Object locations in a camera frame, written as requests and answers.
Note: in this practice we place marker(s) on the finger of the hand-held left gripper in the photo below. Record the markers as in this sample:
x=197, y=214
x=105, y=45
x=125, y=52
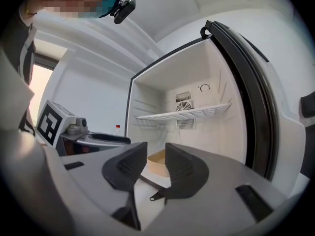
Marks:
x=113, y=138
x=96, y=145

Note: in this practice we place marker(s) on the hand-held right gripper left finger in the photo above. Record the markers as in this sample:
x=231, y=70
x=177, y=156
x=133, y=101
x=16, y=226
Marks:
x=125, y=168

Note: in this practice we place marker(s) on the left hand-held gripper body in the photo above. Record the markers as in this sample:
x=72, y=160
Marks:
x=49, y=124

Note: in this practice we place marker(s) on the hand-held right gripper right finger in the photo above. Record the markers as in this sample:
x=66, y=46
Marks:
x=187, y=173

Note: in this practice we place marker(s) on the tan paper bowl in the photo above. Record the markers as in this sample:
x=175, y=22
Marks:
x=155, y=166

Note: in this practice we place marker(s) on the white mini fridge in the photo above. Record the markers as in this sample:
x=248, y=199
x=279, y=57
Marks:
x=197, y=65

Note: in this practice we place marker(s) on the clear bottle with red cap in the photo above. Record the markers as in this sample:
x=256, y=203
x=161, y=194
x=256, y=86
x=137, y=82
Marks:
x=117, y=126

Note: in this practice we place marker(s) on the black metal lock tab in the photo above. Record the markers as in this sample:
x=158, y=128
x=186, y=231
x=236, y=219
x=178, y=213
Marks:
x=157, y=195

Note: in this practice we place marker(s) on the dark framed window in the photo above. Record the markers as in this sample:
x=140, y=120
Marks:
x=40, y=87

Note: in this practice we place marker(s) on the person's black white patterned top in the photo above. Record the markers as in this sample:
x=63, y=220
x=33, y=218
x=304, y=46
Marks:
x=17, y=45

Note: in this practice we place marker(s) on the teal head cap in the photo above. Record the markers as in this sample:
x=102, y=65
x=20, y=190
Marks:
x=110, y=1

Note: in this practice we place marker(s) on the black head-worn camera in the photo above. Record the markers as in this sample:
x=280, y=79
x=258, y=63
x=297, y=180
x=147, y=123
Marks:
x=124, y=10

